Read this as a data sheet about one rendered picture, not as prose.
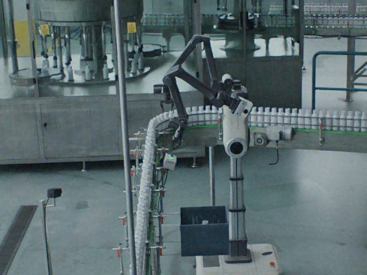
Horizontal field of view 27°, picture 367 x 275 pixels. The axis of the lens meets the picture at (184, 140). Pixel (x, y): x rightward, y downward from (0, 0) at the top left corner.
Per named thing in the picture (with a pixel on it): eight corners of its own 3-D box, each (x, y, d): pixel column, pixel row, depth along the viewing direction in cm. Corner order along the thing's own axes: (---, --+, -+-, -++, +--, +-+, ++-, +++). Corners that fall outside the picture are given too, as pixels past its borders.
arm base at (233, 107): (240, 97, 537) (232, 111, 540) (230, 91, 536) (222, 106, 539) (241, 99, 528) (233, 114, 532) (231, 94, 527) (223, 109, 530)
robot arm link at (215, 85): (210, 32, 560) (209, 31, 569) (192, 36, 560) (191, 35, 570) (222, 90, 572) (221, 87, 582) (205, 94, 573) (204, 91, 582)
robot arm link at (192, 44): (201, 40, 561) (200, 38, 571) (195, 35, 560) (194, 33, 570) (166, 86, 570) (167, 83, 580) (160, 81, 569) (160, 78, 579)
